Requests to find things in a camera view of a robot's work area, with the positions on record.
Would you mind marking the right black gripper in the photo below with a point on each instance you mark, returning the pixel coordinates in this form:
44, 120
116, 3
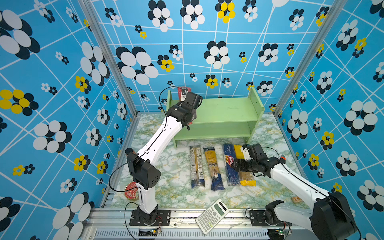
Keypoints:
241, 165

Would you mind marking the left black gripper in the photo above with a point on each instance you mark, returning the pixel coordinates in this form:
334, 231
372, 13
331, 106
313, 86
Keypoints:
195, 115

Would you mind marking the red spaghetti bag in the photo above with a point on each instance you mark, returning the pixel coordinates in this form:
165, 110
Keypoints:
182, 92

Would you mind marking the clear grey spaghetti bag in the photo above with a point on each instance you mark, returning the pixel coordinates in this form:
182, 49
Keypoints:
196, 167

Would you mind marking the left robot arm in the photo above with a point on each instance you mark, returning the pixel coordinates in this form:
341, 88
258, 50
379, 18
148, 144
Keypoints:
142, 165

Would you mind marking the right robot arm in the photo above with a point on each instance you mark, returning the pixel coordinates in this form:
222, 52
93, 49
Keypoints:
328, 215

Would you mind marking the blue Barilla pasta box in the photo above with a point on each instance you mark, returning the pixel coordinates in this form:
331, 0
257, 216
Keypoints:
233, 178

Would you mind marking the green wooden shelf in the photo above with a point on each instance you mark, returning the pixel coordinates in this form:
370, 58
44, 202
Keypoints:
225, 118

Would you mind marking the red black marker pen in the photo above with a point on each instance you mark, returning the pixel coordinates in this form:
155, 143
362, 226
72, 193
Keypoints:
282, 159

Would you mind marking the yellow blue spaghetti bag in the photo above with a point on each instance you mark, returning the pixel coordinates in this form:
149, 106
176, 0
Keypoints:
216, 177

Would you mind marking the small brown wooden block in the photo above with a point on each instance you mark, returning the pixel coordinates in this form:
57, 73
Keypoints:
296, 200

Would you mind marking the spice jar black lid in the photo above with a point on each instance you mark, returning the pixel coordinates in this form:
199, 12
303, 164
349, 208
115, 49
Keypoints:
129, 151

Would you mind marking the white scientific calculator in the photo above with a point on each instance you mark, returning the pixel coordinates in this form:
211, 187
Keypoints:
208, 219

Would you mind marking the round red tin can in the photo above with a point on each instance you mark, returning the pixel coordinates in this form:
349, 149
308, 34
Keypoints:
131, 191

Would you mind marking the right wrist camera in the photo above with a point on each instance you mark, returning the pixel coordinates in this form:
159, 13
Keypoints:
246, 153

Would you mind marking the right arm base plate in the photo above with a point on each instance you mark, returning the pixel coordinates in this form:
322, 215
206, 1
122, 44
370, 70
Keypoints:
258, 219

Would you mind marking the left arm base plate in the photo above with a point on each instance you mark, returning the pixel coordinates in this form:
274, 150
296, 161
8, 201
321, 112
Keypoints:
156, 218

